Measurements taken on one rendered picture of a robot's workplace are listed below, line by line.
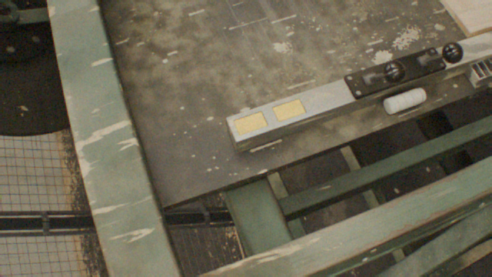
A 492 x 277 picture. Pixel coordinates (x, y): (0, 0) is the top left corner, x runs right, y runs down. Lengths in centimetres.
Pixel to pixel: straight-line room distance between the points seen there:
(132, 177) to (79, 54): 27
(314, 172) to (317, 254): 214
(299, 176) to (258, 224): 210
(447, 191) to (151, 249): 47
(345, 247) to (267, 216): 16
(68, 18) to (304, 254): 60
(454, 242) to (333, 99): 79
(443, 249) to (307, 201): 75
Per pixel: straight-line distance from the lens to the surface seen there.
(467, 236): 156
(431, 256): 162
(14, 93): 138
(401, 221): 82
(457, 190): 87
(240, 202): 90
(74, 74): 92
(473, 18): 115
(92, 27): 98
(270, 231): 88
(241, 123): 88
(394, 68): 82
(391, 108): 94
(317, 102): 90
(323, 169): 286
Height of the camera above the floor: 221
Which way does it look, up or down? 42 degrees down
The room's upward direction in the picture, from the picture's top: 86 degrees counter-clockwise
